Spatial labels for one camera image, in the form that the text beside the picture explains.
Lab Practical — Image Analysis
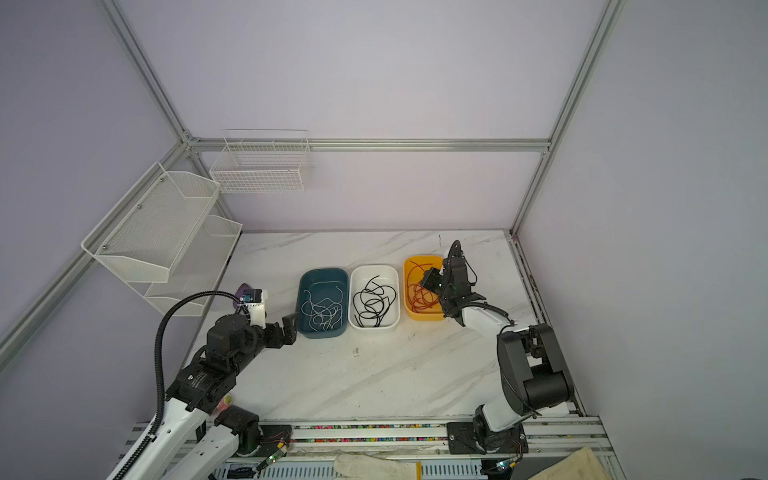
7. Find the white wire basket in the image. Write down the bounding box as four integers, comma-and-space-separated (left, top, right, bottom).
209, 129, 313, 194

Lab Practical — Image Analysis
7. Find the black cable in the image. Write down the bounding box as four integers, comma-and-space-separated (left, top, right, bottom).
351, 275, 398, 328

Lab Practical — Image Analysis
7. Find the white cable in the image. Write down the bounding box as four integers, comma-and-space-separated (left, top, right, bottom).
299, 286, 346, 332

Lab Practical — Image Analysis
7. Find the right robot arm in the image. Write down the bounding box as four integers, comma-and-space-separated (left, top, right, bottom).
420, 240, 575, 479

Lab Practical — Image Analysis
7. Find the red cable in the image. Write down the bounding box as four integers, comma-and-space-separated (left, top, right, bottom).
405, 260, 442, 313

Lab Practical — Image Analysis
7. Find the teal plastic bin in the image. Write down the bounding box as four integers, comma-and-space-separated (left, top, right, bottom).
296, 268, 349, 339

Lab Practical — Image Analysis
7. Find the yellow plastic bin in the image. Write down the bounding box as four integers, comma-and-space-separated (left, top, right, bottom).
402, 255, 444, 321

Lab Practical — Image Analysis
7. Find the white mesh two-tier shelf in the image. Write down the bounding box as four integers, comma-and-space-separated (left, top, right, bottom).
81, 163, 242, 314

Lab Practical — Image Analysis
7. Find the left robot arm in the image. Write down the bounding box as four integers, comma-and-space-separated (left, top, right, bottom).
109, 290, 298, 479

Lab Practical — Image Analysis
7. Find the white plastic bin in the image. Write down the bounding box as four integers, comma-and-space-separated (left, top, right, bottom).
348, 265, 401, 333

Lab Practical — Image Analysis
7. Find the purple pink spatula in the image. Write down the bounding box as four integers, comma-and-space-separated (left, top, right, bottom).
235, 283, 253, 299

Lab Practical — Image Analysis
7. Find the beige cloth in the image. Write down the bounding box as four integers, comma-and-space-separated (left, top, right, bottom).
534, 447, 611, 480

